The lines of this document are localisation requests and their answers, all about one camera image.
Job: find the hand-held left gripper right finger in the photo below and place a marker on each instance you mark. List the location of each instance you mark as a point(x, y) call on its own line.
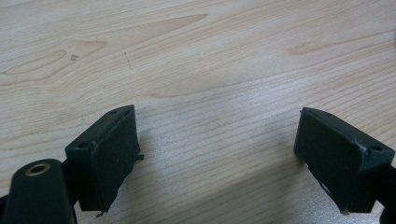
point(336, 155)

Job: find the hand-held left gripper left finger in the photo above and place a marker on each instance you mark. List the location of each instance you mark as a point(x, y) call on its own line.
point(106, 155)

